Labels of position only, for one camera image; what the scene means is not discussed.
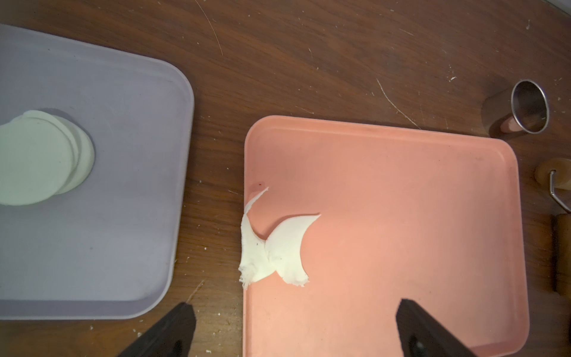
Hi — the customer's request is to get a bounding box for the dough trimming scrap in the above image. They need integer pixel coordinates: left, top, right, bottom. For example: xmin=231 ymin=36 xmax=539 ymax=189
xmin=238 ymin=188 xmax=321 ymax=290

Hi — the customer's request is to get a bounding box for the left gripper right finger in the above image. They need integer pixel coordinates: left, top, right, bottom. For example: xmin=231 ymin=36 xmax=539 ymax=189
xmin=396 ymin=299 xmax=476 ymax=357

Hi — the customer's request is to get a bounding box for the wooden rolling pin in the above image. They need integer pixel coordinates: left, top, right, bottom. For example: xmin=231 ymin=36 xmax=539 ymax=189
xmin=534 ymin=157 xmax=571 ymax=298

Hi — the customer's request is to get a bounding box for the large dough ball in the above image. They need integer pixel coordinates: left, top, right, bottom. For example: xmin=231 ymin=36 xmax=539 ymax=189
xmin=1 ymin=110 xmax=95 ymax=206

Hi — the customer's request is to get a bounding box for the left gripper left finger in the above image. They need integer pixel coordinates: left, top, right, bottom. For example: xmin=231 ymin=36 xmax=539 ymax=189
xmin=118 ymin=302 xmax=196 ymax=357

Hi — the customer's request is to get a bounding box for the pink silicone mat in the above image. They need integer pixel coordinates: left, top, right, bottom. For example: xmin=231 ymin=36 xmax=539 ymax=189
xmin=243 ymin=116 xmax=529 ymax=356

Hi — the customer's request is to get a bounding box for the purple silicone mat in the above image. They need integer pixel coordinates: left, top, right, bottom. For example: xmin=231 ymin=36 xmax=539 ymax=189
xmin=1 ymin=25 xmax=195 ymax=321

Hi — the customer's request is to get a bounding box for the round metal cutter ring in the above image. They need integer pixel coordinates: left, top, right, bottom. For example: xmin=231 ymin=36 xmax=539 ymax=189
xmin=480 ymin=79 xmax=551 ymax=138

